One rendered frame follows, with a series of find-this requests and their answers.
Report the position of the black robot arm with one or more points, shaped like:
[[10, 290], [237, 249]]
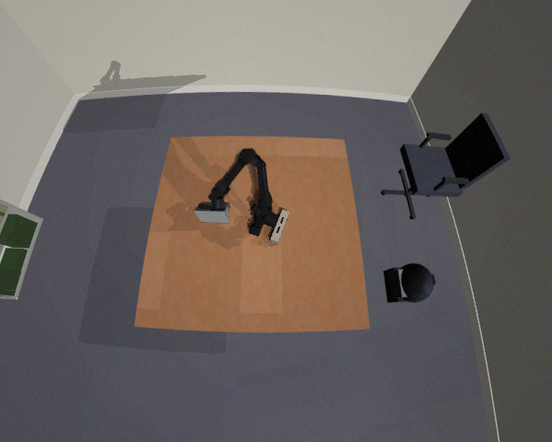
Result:
[[261, 211]]

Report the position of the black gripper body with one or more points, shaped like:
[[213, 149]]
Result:
[[256, 229]]

